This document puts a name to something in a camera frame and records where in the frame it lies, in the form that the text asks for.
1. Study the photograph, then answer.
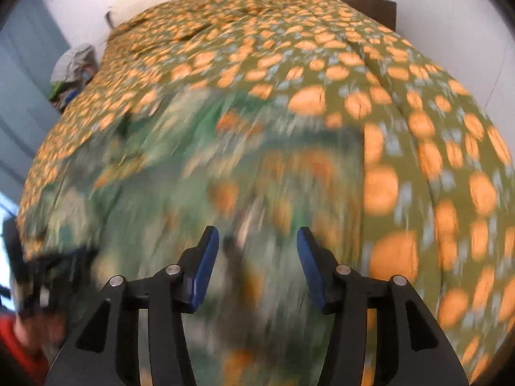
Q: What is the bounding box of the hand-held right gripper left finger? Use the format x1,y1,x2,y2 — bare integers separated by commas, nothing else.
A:
44,225,220,386

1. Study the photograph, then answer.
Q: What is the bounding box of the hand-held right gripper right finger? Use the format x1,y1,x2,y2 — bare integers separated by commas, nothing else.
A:
296,226,470,386

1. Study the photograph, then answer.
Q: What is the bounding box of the green printed garment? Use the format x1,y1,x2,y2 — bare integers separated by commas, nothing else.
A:
38,88,379,386

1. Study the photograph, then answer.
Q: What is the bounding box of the person's left forearm red sleeve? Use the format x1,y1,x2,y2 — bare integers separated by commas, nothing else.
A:
0,314,51,386

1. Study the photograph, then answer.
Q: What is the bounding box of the pile of clothes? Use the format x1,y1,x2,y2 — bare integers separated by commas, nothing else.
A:
48,43,99,112

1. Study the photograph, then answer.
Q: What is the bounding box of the blue-grey door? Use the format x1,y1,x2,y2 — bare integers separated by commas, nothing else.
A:
0,0,75,196

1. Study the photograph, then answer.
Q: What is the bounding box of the olive bedspread with orange print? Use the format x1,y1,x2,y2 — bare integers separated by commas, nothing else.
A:
17,0,515,386

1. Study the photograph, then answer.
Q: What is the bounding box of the dark wooden nightstand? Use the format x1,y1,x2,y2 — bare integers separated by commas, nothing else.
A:
340,0,398,32

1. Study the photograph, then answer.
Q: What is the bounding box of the white pillow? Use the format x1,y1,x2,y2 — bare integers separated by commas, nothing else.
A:
105,0,202,29

